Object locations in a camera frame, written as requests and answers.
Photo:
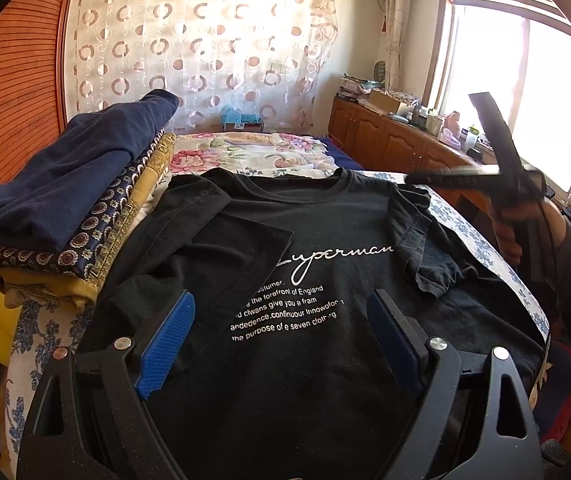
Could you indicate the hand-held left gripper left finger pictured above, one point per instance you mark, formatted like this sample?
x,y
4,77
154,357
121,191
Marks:
x,y
165,345

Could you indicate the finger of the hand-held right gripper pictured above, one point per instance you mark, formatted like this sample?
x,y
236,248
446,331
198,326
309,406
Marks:
x,y
455,178

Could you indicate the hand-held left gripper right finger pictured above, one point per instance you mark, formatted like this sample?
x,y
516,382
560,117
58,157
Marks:
x,y
390,340

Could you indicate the black printed t-shirt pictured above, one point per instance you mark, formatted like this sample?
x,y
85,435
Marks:
x,y
315,390

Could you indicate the person's right hand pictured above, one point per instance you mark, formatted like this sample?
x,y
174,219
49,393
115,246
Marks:
x,y
508,240

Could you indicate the pink soft toy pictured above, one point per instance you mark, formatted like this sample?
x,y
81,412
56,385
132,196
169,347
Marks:
x,y
450,132

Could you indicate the white container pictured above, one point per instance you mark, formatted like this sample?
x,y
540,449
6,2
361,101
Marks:
x,y
434,124

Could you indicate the blue floral white blanket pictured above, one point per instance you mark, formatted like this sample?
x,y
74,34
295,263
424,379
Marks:
x,y
465,240

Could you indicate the wooden framed window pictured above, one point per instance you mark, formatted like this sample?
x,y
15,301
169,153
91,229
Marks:
x,y
540,85

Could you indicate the wooden low cabinet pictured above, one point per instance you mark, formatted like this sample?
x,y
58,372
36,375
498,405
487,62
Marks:
x,y
390,140

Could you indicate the cardboard box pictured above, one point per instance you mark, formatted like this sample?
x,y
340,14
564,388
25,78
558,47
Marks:
x,y
385,102

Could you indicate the navy bed sheet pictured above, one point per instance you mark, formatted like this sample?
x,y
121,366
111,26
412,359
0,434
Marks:
x,y
338,152

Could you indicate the dark oval ornament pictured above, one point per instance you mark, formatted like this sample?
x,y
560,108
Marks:
x,y
379,72

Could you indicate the pile of packets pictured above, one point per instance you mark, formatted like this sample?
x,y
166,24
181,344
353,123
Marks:
x,y
358,87

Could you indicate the navy patterned folded cloth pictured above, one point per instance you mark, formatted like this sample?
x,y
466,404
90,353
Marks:
x,y
100,222

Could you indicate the beige window curtain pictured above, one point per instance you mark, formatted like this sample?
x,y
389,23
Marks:
x,y
398,25

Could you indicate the gold ornamented folded blanket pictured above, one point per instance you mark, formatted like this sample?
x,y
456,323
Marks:
x,y
148,180

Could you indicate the red cloth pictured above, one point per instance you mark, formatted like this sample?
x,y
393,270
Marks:
x,y
565,395

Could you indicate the folded navy garment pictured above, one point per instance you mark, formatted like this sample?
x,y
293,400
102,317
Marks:
x,y
65,185

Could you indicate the pink floral quilt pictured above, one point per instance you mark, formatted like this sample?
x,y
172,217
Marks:
x,y
255,152

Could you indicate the sheer circle-patterned curtain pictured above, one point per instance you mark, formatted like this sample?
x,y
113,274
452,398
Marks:
x,y
205,50

